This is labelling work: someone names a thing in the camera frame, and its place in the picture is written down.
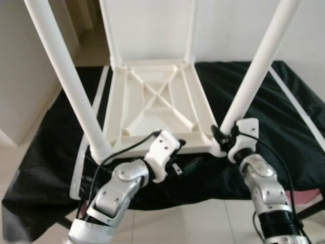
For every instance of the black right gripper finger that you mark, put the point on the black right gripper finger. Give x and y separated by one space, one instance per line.
218 136

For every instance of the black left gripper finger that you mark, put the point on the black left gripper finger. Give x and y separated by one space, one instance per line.
192 164
180 142

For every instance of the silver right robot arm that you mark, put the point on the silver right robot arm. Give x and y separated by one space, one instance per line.
264 188

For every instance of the grey tape strip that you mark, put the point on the grey tape strip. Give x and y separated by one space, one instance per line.
299 112
81 152

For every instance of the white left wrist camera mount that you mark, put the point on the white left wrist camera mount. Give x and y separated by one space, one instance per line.
165 147

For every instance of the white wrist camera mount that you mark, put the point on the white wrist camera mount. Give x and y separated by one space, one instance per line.
165 147
248 127

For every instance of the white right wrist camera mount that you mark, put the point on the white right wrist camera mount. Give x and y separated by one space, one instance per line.
248 127

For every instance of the black metal table frame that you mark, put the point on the black metal table frame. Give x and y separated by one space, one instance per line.
311 211

